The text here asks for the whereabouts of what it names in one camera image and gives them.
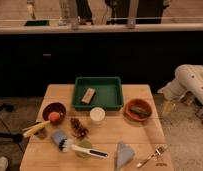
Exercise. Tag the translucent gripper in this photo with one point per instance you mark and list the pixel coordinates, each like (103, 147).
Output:
(167, 107)

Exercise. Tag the green pepper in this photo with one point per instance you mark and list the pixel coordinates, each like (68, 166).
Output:
(140, 112)

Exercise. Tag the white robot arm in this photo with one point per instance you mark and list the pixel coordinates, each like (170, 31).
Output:
(188, 78)

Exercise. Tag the orange terracotta bowl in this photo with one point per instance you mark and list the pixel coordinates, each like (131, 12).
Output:
(137, 103)

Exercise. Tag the gold metal fork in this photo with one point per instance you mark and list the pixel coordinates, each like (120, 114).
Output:
(158, 151)

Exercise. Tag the green plastic tray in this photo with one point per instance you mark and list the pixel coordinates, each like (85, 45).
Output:
(108, 93)

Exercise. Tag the grey folded cloth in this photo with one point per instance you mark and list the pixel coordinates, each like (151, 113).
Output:
(124, 154)

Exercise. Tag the white cup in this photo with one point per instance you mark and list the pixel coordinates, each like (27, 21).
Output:
(97, 115)

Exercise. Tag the tan sponge block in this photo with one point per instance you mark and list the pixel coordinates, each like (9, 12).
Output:
(90, 92)

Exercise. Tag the green round coaster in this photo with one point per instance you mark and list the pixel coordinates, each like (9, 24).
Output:
(84, 144)

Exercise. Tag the wooden table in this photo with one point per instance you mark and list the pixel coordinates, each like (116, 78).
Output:
(143, 137)

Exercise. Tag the orange tomato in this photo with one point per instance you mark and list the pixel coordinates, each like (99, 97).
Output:
(54, 116)

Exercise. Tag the dark brown bowl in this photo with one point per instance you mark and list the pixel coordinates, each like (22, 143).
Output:
(54, 107)

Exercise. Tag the yellow corn cob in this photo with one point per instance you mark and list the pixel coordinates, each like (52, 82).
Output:
(38, 130)

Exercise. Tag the black tripod stand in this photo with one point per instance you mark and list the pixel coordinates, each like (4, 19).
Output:
(16, 138)

